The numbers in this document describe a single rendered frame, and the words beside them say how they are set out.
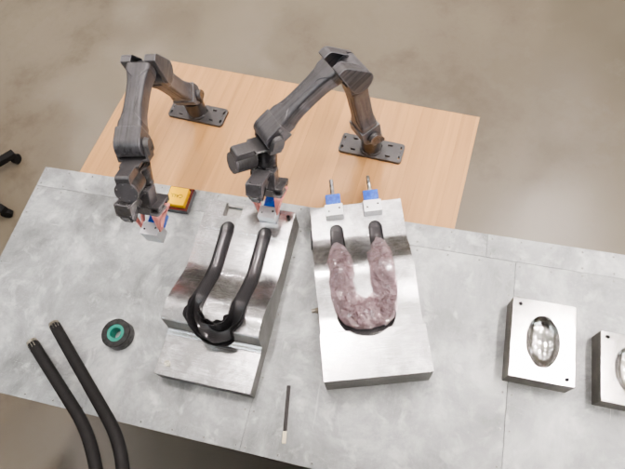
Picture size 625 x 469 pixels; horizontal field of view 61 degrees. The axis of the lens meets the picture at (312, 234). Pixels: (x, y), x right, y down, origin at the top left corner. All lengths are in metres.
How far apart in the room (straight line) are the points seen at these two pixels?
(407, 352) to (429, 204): 0.48
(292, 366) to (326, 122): 0.79
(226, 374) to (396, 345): 0.43
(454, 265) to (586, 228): 1.19
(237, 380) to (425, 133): 0.94
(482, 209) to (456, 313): 1.13
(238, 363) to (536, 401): 0.74
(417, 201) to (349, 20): 1.82
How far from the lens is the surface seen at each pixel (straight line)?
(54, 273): 1.75
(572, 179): 2.72
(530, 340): 1.43
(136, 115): 1.36
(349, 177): 1.63
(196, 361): 1.42
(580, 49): 3.23
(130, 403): 1.53
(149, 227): 1.49
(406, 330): 1.32
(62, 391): 1.54
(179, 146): 1.81
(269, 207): 1.47
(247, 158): 1.33
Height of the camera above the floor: 2.18
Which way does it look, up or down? 64 degrees down
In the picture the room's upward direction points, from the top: 13 degrees counter-clockwise
